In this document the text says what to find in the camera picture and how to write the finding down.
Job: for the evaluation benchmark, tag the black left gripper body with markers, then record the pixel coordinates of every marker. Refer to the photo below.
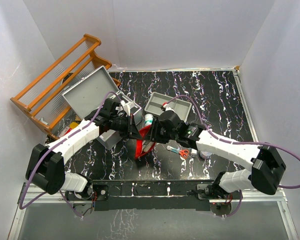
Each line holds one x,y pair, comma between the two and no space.
130,123

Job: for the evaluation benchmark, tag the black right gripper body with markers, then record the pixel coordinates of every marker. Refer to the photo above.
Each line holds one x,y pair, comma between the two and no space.
159,134

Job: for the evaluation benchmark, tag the red first aid kit pouch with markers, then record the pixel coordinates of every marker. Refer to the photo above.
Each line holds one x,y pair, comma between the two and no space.
143,147

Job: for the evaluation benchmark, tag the orange handled scissors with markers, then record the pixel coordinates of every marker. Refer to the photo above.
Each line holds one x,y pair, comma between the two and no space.
184,153

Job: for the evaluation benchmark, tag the grey metal medicine case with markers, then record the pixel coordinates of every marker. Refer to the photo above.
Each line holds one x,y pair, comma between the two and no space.
96,100

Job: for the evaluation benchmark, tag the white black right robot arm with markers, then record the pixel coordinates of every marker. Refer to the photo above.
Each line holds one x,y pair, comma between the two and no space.
263,167

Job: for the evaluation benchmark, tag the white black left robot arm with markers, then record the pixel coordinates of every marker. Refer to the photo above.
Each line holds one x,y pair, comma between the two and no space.
46,168

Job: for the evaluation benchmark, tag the red white medicine box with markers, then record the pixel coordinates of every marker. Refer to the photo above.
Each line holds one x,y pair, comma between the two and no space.
65,131

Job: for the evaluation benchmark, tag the white pill bottle teal label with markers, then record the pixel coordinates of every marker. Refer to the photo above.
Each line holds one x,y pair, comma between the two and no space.
148,120

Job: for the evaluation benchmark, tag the grey plastic divider tray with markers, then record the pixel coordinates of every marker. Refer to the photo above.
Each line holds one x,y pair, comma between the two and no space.
156,101

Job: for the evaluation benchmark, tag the blue white bandage roll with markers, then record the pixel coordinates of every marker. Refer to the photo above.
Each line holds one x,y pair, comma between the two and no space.
194,152

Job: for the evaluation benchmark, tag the clear tape roll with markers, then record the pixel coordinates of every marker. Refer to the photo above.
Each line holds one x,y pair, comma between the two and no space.
205,155

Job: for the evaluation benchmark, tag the orange wooden rack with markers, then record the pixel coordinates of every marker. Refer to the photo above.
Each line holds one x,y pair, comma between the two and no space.
42,100

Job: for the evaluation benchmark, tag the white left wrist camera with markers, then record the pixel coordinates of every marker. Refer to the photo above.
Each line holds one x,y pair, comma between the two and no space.
126,106

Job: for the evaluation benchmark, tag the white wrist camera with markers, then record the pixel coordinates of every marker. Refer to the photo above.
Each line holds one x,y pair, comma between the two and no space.
165,107
126,106

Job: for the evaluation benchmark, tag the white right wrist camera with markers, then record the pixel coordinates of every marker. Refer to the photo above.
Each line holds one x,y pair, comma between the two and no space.
165,107

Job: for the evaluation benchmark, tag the black table front rail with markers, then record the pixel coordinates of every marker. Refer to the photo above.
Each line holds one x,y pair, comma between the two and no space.
150,195

